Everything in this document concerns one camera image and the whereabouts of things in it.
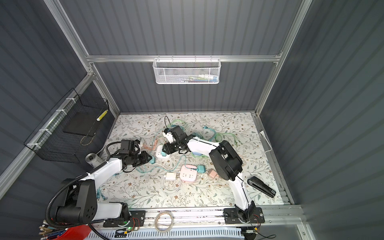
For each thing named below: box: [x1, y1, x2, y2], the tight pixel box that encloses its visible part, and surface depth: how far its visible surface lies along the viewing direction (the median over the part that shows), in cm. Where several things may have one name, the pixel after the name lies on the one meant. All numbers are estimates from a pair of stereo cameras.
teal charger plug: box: [197, 165, 207, 174], surface depth 89 cm
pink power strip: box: [180, 164, 198, 184], surface depth 88 cm
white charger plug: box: [165, 172, 177, 180], surface depth 87 cm
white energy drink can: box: [85, 152, 105, 168], surface depth 82 cm
